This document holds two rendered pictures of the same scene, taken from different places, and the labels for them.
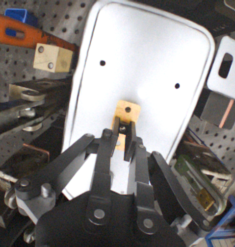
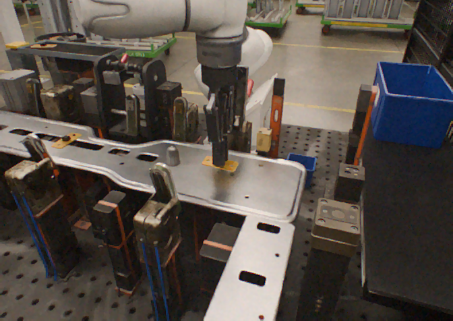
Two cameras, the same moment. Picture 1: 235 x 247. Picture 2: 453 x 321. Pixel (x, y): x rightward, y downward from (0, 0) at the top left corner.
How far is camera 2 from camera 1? 66 cm
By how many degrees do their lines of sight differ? 56
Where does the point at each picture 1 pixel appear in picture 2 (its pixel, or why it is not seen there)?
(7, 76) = not seen: hidden behind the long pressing
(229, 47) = (285, 230)
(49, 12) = (315, 197)
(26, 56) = not seen: hidden behind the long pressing
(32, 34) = (276, 127)
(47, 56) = (265, 131)
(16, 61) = not seen: hidden behind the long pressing
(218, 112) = (221, 237)
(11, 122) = (235, 110)
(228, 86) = (250, 230)
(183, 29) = (290, 199)
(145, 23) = (289, 183)
